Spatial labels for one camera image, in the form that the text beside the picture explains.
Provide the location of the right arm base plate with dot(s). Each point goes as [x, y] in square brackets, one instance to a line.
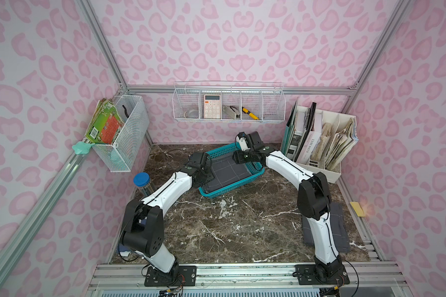
[304, 276]

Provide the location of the yellow utility knife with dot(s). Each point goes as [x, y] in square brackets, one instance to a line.
[249, 113]

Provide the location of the pink white calculator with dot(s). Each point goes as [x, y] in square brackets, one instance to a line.
[212, 106]

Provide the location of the mint green wall hook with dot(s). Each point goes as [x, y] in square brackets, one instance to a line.
[82, 148]

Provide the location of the white wire wall shelf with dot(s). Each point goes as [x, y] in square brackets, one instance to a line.
[267, 101]

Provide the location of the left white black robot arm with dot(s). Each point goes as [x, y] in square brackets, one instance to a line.
[143, 223]

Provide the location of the metal tape roll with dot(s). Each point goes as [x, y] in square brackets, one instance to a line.
[192, 113]

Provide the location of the green folder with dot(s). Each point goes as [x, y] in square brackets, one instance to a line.
[288, 132]

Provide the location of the green red booklet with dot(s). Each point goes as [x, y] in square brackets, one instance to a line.
[106, 124]

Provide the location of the white mesh wall basket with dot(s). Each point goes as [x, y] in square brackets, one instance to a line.
[121, 155]

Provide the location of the pink white book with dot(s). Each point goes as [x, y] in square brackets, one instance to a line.
[312, 139]

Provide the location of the dark grey checked pillowcase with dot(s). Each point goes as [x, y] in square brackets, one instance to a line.
[226, 172]

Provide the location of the white file organizer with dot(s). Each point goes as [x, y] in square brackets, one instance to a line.
[302, 127]

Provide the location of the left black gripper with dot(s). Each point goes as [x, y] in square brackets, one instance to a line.
[205, 176]

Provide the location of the grey stapler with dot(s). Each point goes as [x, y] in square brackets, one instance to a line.
[231, 113]

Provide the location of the black clip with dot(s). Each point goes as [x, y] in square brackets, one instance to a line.
[125, 111]

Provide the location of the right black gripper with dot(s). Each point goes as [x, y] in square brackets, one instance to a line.
[240, 156]

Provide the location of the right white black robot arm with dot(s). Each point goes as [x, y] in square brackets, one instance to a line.
[313, 199]

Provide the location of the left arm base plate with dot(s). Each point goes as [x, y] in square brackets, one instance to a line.
[178, 275]

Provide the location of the navy blue folded pillowcase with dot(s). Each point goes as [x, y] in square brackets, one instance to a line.
[123, 251]

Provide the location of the stack of paper envelopes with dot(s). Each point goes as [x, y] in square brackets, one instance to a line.
[337, 140]

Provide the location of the teal plastic basket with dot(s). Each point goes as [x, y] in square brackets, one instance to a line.
[256, 170]

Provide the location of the blue lidded pencil jar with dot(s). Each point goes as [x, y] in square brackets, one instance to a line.
[143, 184]

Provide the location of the yellow sticky note pad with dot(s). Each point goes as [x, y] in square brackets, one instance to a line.
[357, 209]

